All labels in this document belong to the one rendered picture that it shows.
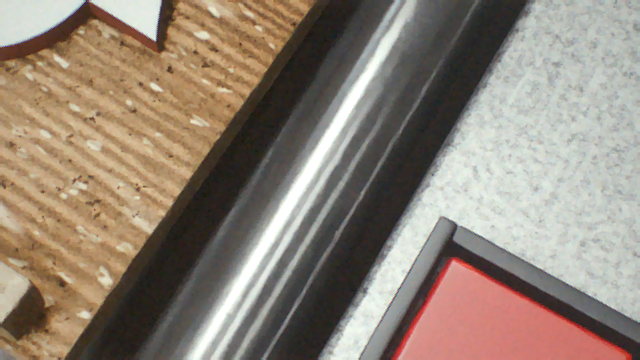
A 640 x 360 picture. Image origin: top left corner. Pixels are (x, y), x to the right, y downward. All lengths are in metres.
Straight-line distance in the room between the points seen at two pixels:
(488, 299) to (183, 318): 0.09
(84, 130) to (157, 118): 0.02
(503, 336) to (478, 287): 0.02
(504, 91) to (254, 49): 0.08
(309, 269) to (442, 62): 0.08
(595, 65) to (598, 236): 0.06
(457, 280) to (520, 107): 0.06
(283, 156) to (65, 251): 0.07
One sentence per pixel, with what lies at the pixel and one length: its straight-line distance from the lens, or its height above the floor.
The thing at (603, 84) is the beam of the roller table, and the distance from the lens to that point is 0.43.
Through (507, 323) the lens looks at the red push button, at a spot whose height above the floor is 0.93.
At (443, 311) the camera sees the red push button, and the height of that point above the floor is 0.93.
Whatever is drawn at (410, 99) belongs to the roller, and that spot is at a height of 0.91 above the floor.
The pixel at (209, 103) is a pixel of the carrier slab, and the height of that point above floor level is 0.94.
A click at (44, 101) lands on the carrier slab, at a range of 0.41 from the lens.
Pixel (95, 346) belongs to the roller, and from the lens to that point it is 0.41.
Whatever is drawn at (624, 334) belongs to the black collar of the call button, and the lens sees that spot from 0.39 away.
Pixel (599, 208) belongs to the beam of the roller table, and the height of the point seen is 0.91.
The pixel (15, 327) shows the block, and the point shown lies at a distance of 0.38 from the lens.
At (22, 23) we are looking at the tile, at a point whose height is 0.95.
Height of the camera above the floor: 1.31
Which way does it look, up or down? 72 degrees down
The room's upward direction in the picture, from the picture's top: straight up
